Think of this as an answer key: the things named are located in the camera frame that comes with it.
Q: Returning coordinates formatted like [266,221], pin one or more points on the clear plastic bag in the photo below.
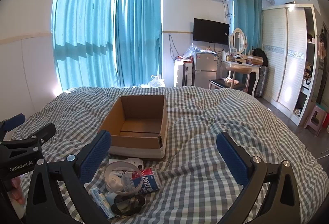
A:
[192,52]

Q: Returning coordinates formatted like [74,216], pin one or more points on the narrow teal curtain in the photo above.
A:
[248,21]

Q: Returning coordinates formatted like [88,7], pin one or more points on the white oval mirror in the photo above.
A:
[238,40]

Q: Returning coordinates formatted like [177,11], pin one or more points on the wooden box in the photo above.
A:
[254,60]

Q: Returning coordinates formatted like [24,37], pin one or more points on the white sliding wardrobe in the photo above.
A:
[285,59]

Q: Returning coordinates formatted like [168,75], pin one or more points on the round translucent container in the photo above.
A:
[123,180]

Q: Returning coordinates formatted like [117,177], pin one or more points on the person's left hand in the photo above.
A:
[17,192]

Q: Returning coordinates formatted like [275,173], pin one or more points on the pink plastic stool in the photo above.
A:
[315,117]

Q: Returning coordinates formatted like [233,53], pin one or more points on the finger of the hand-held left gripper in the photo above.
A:
[42,133]
[15,121]

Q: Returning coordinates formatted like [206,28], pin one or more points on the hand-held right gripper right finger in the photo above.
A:
[232,158]

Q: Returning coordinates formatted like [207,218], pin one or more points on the white plastic bag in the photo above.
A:
[157,82]

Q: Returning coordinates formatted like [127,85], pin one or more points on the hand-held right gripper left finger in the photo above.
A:
[95,156]

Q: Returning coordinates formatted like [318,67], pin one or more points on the wooden chair black seat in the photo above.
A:
[226,84]

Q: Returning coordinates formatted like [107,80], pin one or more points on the black wall television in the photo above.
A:
[210,31]

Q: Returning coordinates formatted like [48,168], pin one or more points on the white bottle with cap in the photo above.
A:
[133,163]

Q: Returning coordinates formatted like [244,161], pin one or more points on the wide teal curtain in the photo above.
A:
[82,29]

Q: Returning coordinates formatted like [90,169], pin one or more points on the grey suitcase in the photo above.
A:
[262,81]

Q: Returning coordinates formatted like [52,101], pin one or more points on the black bag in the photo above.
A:
[261,56]

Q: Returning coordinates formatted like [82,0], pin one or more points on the white dressing table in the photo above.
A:
[237,68]

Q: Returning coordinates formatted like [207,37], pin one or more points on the white suitcase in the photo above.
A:
[183,73]

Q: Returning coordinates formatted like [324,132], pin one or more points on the brown cardboard box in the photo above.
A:
[138,124]

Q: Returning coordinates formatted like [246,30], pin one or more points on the grey checked blanket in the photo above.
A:
[195,136]

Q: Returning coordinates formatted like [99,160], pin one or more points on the blue tissue packet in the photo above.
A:
[147,180]

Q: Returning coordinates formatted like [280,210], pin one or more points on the black round holder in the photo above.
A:
[128,210]

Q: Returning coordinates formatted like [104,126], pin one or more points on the silver small fridge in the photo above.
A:
[205,70]

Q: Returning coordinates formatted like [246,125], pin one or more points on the light blue wipes packet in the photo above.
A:
[100,198]

